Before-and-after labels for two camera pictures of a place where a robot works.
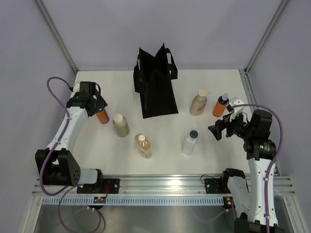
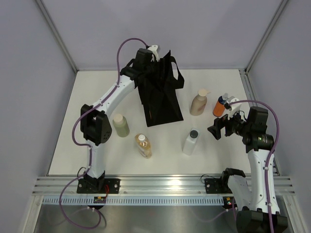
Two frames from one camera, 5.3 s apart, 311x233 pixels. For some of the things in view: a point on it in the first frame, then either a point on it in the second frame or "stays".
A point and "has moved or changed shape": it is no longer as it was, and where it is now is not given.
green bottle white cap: (120, 124) stays
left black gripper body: (99, 103) -> (152, 70)
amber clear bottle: (144, 145) stays
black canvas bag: (152, 78) has moved or changed shape
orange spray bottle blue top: (220, 105) stays
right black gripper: (220, 125) stays
